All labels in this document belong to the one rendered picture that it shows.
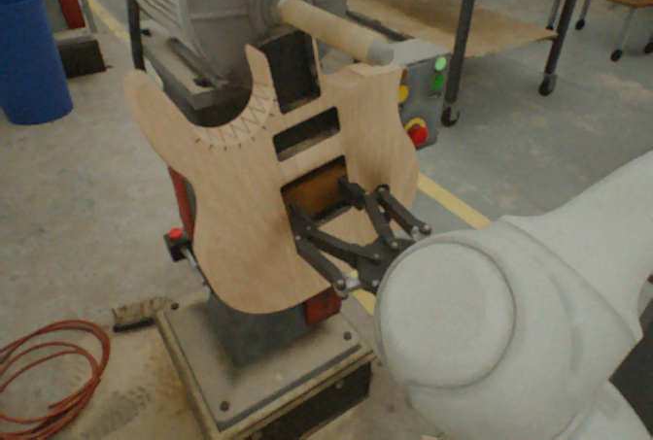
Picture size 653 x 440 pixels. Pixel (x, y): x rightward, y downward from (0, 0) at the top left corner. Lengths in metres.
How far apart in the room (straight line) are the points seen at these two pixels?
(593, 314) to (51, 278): 2.13
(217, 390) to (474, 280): 1.16
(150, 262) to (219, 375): 0.90
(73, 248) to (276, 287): 1.75
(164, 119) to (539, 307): 0.37
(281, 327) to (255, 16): 0.90
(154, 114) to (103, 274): 1.73
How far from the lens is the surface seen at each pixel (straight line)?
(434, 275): 0.24
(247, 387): 1.33
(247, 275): 0.64
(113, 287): 2.10
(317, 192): 0.61
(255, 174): 0.55
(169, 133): 0.49
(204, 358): 1.40
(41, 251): 2.41
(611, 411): 0.42
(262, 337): 1.32
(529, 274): 0.24
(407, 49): 0.92
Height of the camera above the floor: 1.43
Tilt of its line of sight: 37 degrees down
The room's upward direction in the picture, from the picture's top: straight up
